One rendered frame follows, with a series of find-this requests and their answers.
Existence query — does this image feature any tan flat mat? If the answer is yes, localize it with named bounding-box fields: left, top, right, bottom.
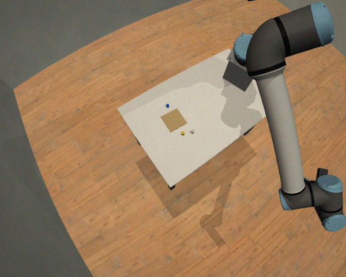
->
left=161, top=108, right=187, bottom=132

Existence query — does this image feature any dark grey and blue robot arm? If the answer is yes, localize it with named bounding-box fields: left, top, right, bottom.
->
left=234, top=2, right=346, bottom=231

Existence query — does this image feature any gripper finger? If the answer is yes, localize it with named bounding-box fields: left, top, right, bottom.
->
left=304, top=176, right=310, bottom=184

